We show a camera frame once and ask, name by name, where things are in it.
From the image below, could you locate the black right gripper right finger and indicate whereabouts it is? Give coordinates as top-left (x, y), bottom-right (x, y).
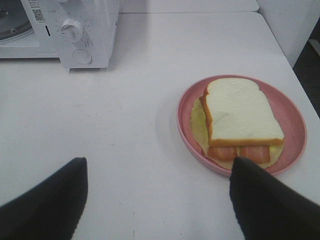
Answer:
top-left (229, 157), bottom-right (320, 240)

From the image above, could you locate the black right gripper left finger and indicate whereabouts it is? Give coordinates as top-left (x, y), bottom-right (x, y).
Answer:
top-left (0, 157), bottom-right (88, 240)

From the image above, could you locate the white bread sandwich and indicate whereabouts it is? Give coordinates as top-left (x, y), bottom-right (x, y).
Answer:
top-left (189, 77), bottom-right (285, 170)

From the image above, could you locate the pink round plate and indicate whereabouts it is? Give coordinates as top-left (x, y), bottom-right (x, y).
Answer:
top-left (176, 74), bottom-right (308, 177)

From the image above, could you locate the round white door button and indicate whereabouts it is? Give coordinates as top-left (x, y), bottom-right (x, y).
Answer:
top-left (72, 49), bottom-right (92, 65)

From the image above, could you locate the white round knob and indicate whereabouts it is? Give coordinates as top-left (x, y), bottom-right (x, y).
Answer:
top-left (60, 18), bottom-right (85, 43)

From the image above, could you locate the white microwave oven body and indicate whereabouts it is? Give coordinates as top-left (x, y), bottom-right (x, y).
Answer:
top-left (0, 0), bottom-right (120, 69)

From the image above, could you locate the glass microwave turntable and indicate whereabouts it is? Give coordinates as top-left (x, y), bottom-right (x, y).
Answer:
top-left (0, 0), bottom-right (32, 41)

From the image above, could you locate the white warning label sticker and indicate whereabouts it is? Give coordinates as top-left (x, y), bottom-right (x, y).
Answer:
top-left (28, 0), bottom-right (45, 23)

